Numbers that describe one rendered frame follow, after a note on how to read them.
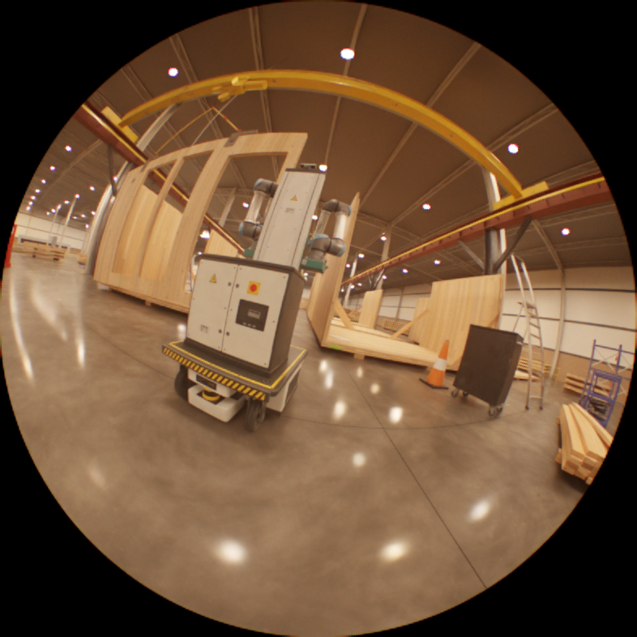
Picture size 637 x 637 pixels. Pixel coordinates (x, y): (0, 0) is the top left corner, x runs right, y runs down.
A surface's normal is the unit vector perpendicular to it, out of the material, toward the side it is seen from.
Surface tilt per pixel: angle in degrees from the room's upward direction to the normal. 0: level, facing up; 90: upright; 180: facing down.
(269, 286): 90
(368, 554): 0
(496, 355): 90
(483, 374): 90
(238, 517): 0
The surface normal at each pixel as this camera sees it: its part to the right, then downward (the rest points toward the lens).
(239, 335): -0.11, 0.04
